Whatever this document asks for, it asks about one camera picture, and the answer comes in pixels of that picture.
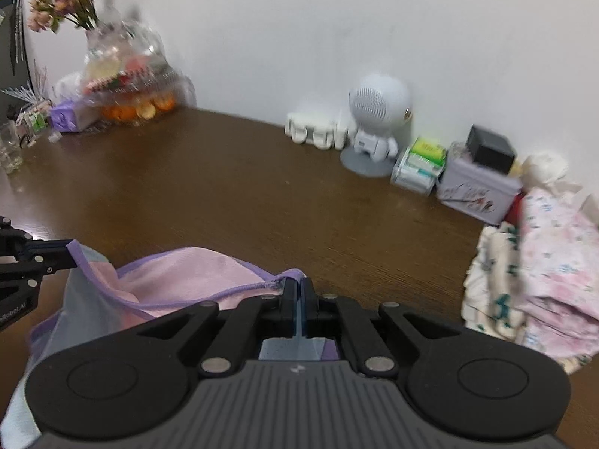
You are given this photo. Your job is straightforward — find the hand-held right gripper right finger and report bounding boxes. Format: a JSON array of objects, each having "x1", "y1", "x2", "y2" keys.
[{"x1": 302, "y1": 278, "x2": 462, "y2": 379}]

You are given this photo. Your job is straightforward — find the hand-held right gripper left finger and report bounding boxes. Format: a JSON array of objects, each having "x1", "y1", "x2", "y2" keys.
[{"x1": 138, "y1": 278, "x2": 300, "y2": 379}]

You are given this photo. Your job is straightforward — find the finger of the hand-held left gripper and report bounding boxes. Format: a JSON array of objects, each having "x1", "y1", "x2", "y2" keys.
[
  {"x1": 0, "y1": 256, "x2": 78, "y2": 302},
  {"x1": 0, "y1": 215, "x2": 78, "y2": 258}
]

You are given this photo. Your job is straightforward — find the pastel pink blue garment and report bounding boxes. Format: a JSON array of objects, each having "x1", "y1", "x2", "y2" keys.
[{"x1": 0, "y1": 239, "x2": 340, "y2": 449}]

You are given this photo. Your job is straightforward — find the stack of folded floral clothes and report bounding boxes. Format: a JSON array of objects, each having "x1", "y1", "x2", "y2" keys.
[{"x1": 461, "y1": 222, "x2": 593, "y2": 376}]

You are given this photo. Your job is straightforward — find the clear drinking glass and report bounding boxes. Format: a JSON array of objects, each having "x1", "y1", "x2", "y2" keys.
[{"x1": 0, "y1": 122, "x2": 24, "y2": 175}]

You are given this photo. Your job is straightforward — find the clear acrylic organizer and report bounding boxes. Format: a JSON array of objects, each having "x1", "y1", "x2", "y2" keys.
[{"x1": 14, "y1": 98, "x2": 52, "y2": 143}]

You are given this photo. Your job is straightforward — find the purple tissue box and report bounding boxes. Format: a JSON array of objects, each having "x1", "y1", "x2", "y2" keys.
[{"x1": 49, "y1": 100, "x2": 94, "y2": 132}]

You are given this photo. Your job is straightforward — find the bundle of pastel straws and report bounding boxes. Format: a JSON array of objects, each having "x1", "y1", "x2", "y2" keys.
[{"x1": 2, "y1": 63, "x2": 50, "y2": 104}]

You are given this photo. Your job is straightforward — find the white plastic bag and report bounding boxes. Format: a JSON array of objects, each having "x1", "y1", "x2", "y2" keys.
[{"x1": 54, "y1": 72, "x2": 87, "y2": 104}]

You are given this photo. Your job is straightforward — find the green white small boxes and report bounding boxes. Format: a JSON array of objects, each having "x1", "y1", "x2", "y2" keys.
[{"x1": 390, "y1": 137, "x2": 447, "y2": 193}]

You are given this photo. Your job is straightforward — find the lilac tin box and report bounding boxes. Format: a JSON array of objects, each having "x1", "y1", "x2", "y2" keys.
[{"x1": 436, "y1": 152, "x2": 522, "y2": 226}]

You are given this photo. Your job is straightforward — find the dark cabinet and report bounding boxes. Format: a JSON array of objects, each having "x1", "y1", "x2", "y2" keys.
[{"x1": 0, "y1": 0, "x2": 33, "y2": 97}]

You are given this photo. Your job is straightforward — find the white robot figurine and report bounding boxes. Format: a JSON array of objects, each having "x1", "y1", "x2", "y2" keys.
[{"x1": 340, "y1": 73, "x2": 413, "y2": 177}]

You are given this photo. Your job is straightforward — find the small black box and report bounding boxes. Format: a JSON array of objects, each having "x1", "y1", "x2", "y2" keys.
[{"x1": 467, "y1": 125, "x2": 517, "y2": 174}]

